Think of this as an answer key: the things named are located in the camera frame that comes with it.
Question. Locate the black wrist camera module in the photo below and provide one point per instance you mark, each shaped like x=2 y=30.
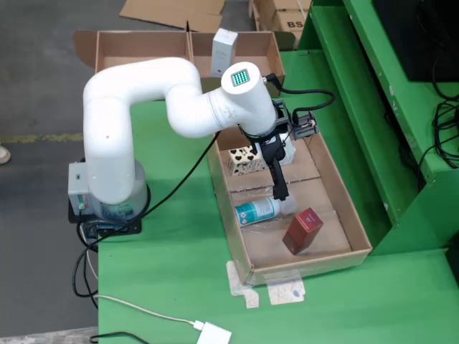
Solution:
x=305 y=125

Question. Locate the flattened white carton flap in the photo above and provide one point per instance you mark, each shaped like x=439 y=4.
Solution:
x=238 y=283
x=287 y=292

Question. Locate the flat cardboard sheet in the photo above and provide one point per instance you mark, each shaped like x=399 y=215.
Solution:
x=172 y=12

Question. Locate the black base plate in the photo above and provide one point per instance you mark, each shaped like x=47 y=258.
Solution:
x=132 y=229

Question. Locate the green metal cabinet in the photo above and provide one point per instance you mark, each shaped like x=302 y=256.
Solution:
x=358 y=107

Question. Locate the shallow cardboard tray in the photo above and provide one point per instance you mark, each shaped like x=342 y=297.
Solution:
x=322 y=215

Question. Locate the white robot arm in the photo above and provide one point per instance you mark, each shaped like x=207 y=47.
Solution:
x=107 y=143

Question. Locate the plain cardboard box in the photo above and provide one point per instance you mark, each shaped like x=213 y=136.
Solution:
x=263 y=14

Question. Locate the dark red carton box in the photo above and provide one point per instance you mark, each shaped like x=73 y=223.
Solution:
x=301 y=233

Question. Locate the cow print hand cream box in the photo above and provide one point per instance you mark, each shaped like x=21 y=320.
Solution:
x=240 y=161

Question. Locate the beige shoe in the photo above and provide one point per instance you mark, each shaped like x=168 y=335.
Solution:
x=4 y=155

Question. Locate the grey robot base unit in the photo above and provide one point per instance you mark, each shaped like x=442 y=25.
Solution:
x=79 y=186

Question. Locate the tall white carton box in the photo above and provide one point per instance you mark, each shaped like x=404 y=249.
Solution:
x=222 y=46

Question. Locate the white adapter block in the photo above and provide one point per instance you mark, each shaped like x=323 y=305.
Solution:
x=213 y=335

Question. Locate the white bottle teal label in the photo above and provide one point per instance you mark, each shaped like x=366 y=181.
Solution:
x=254 y=211

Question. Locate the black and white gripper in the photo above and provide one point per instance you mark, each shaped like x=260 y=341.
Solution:
x=269 y=147

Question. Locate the BS printed cardboard box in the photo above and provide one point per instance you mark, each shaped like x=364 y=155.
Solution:
x=290 y=25

